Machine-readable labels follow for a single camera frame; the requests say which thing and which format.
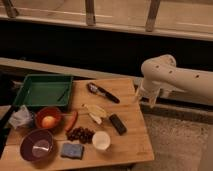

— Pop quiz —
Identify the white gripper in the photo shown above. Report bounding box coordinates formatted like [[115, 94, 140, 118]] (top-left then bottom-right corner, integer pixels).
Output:
[[135, 80, 160, 108]]

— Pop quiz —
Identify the black eraser block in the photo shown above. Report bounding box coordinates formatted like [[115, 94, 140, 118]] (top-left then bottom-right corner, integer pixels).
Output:
[[109, 114, 127, 135]]

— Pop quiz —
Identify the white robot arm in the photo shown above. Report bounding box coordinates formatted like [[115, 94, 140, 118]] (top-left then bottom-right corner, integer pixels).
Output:
[[135, 54, 213, 108]]

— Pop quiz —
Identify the wooden table board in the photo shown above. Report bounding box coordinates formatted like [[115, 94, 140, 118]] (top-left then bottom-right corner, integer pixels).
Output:
[[0, 78, 154, 171]]

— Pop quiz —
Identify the peeled banana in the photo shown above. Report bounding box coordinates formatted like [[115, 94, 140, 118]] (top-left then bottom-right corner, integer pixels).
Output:
[[83, 104, 107, 124]]

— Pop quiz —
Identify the white cup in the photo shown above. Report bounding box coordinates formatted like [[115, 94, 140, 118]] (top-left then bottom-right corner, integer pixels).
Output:
[[92, 131, 111, 151]]

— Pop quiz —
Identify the bunch of dark grapes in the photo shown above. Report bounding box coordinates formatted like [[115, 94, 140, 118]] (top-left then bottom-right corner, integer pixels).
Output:
[[66, 127, 94, 144]]

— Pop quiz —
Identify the red sausage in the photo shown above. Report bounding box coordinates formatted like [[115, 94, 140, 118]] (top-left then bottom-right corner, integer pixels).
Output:
[[65, 111, 78, 132]]

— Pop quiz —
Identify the blue sponge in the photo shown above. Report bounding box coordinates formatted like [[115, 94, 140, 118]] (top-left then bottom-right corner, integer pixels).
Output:
[[61, 143, 84, 159]]

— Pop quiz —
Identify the red bowl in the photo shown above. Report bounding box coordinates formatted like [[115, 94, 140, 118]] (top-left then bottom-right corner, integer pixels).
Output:
[[35, 106, 62, 129]]

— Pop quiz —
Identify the yellow apple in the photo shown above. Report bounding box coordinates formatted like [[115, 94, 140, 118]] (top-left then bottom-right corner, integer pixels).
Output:
[[42, 116, 56, 129]]

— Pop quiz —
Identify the green plastic tray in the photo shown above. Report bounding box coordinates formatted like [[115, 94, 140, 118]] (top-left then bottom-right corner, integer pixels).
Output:
[[13, 74, 73, 110]]

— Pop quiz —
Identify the purple bowl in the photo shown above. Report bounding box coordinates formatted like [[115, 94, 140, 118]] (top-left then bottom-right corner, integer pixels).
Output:
[[20, 129, 54, 162]]

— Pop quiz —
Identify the crumpled grey cloth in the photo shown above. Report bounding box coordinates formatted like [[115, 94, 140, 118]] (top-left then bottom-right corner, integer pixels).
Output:
[[9, 105, 34, 129]]

